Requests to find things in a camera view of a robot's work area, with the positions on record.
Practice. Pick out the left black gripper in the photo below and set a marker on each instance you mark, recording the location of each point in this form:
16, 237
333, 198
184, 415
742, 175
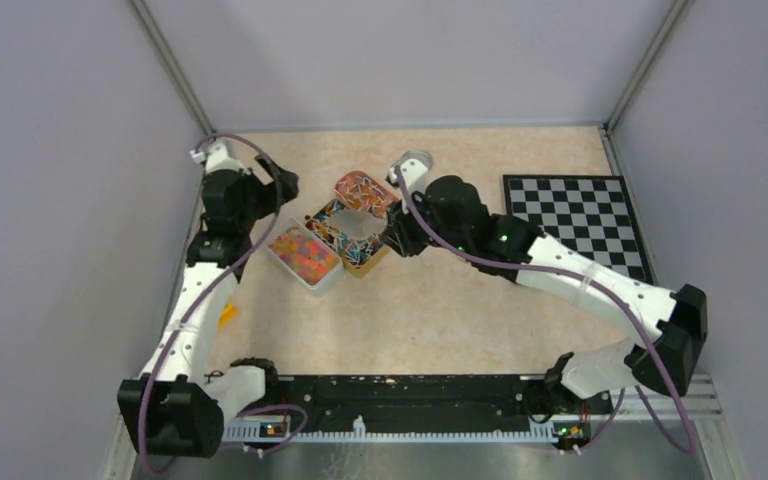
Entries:
268, 190

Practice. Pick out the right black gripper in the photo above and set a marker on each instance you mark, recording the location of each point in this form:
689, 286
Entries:
398, 231

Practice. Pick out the clear plastic scoop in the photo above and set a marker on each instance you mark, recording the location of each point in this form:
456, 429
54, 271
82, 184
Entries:
363, 224

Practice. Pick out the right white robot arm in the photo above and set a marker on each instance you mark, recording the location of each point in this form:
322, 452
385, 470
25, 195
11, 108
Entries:
665, 330

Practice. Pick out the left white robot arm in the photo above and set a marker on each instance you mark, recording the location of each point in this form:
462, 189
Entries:
170, 409

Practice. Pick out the silver round lid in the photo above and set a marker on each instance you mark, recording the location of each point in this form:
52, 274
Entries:
418, 155

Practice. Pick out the pink candy tin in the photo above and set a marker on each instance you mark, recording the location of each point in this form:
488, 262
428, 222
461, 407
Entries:
359, 191

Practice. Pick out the white star candy tin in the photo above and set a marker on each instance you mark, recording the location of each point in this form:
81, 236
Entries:
305, 257

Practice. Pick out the gold lollipop tin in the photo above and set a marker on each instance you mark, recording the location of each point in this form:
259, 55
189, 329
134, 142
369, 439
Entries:
359, 257

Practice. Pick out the yellow plastic cube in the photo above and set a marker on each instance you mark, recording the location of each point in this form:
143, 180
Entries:
228, 313

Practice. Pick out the black white chessboard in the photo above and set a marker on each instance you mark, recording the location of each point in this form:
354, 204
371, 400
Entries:
590, 214

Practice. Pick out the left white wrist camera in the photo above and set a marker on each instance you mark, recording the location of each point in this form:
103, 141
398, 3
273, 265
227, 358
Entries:
215, 157

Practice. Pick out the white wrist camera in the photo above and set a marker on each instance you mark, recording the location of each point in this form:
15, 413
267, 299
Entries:
414, 176
215, 157

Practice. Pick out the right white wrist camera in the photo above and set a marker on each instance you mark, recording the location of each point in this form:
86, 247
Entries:
414, 176

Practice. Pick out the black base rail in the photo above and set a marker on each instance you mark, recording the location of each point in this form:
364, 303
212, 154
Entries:
418, 406

